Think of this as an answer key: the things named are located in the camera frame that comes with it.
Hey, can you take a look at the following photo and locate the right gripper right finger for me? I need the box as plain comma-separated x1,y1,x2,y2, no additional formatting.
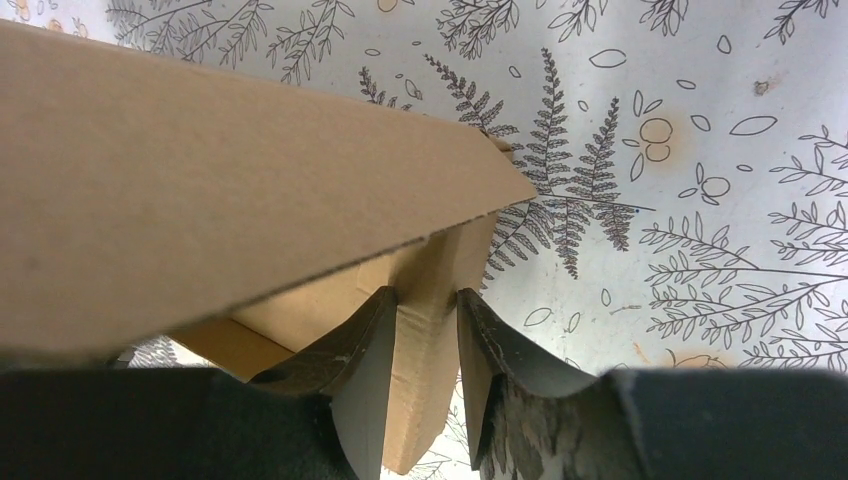
457,289,847,479

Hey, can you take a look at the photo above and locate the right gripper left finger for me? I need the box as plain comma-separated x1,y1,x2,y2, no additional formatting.
1,286,397,479

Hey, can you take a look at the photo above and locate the brown cardboard box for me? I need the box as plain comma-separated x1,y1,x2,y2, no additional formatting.
1,21,536,473

